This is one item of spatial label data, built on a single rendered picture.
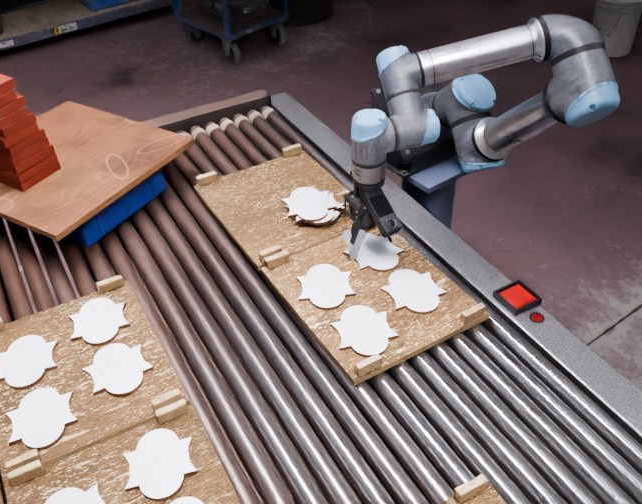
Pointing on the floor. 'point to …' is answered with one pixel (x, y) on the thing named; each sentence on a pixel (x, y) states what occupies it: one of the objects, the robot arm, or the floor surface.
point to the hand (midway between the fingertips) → (373, 251)
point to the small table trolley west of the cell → (200, 19)
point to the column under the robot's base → (436, 188)
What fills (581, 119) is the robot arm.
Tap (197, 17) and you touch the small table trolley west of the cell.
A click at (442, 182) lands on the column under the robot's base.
